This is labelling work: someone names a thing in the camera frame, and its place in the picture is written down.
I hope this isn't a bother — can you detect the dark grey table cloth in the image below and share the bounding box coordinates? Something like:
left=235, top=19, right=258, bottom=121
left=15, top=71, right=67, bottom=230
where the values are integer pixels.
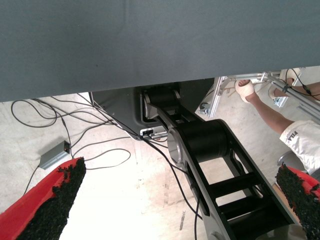
left=0, top=0, right=320, bottom=103

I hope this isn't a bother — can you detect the white gloved person hand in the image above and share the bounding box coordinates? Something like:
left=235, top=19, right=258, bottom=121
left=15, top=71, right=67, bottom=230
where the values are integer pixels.
left=234, top=79, right=256, bottom=104
left=267, top=84, right=280, bottom=99

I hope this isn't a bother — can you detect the black floor cable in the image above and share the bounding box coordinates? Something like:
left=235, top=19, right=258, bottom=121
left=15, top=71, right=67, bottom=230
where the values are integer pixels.
left=71, top=136, right=141, bottom=171
left=142, top=134, right=205, bottom=222
left=10, top=99, right=116, bottom=129
left=23, top=164, right=42, bottom=196

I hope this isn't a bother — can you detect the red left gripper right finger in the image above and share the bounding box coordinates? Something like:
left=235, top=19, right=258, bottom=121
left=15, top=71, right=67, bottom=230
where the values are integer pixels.
left=275, top=162, right=320, bottom=240

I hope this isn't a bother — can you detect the black robot torso frame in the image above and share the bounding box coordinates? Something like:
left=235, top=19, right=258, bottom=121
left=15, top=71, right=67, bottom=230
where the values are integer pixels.
left=142, top=88, right=310, bottom=240

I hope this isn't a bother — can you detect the grey round stool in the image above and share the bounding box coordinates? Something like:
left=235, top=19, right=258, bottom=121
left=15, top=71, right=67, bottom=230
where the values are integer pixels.
left=276, top=151, right=310, bottom=173

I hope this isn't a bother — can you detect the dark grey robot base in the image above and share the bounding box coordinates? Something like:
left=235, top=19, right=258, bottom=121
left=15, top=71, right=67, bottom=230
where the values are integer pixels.
left=90, top=79, right=216, bottom=141

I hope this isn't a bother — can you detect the grey power supply box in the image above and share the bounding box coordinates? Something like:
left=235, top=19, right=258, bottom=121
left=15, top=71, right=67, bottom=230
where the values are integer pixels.
left=39, top=140, right=72, bottom=171

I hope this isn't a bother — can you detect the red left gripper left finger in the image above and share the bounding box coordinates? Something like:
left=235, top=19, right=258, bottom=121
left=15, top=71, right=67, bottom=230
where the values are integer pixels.
left=0, top=156, right=87, bottom=240

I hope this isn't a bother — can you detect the aluminium profile frame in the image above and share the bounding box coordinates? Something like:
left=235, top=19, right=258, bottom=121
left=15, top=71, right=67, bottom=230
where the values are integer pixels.
left=196, top=66, right=320, bottom=121

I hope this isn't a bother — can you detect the bare person forearm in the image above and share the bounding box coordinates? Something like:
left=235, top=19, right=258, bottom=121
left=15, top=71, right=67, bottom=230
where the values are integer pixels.
left=286, top=76, right=320, bottom=97
left=246, top=94, right=298, bottom=136

